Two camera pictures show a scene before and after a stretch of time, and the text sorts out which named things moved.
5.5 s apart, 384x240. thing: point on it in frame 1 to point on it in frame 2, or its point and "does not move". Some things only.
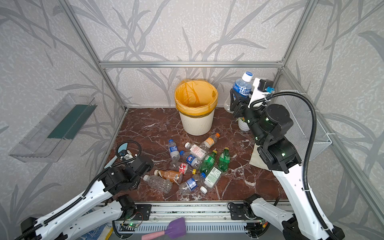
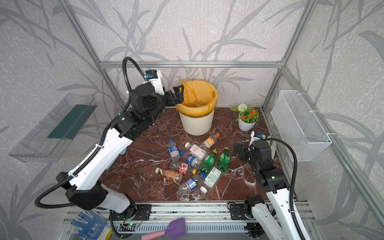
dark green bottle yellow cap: [224, 160] does not move
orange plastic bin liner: [196, 98] does not move
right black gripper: [238, 103] to [243, 150]
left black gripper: [143, 163] to [169, 97]
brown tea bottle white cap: [174, 176] does not move
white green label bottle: [211, 179] does not move
